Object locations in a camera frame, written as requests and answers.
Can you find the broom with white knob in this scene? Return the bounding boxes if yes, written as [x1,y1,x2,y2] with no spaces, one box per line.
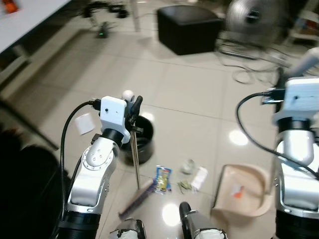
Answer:
[118,90,156,221]

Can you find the grey floor fan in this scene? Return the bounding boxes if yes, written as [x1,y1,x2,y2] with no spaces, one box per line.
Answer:
[219,0,291,56]

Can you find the black round waste bin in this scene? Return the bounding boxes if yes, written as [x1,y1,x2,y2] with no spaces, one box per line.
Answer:
[128,115,156,165]

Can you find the white paper sheet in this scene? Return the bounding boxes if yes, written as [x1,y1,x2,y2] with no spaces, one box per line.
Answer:
[74,113,96,135]

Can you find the blue yellow snack packet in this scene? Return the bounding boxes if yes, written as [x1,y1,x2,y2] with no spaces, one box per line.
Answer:
[153,165,173,194]

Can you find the crumpled silver wrapper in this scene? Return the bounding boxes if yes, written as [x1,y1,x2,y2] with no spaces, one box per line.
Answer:
[180,159,196,175]

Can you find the small green wrapper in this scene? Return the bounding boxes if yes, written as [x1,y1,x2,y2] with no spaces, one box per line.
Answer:
[178,180,193,193]

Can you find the white paper scrap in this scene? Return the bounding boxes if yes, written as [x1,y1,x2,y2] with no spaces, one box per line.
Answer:
[191,166,209,191]

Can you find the black device with green light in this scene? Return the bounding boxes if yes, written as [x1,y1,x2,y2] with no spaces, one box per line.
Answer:
[96,22,114,39]

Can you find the black cube ottoman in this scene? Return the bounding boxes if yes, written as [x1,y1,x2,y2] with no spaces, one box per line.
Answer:
[157,4,224,56]

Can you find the robot right leg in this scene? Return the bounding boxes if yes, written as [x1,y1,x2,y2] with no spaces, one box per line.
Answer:
[178,201,228,239]

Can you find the orange white litter piece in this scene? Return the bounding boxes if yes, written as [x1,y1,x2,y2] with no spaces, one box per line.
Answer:
[231,185,245,198]

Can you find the dark black seat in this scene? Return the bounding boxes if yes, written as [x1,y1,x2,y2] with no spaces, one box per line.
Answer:
[0,127,66,239]

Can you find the white table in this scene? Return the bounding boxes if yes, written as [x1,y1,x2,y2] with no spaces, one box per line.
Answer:
[0,0,71,54]

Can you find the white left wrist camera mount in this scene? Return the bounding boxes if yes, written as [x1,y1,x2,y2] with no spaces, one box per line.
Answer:
[98,96,132,145]

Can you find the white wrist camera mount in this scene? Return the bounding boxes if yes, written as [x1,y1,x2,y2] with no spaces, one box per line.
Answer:
[98,96,132,145]
[273,77,319,135]

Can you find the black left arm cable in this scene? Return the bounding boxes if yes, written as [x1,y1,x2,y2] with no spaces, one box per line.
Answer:
[59,100,103,235]

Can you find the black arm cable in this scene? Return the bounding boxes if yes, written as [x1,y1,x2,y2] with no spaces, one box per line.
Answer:
[59,100,103,235]
[235,89,319,181]

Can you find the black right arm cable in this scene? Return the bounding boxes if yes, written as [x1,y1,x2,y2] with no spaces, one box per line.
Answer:
[235,89,319,181]

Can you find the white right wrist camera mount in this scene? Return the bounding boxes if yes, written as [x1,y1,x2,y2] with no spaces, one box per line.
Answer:
[273,77,319,135]

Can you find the loose floor cables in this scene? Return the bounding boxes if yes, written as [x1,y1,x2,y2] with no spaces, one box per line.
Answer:
[218,44,289,85]

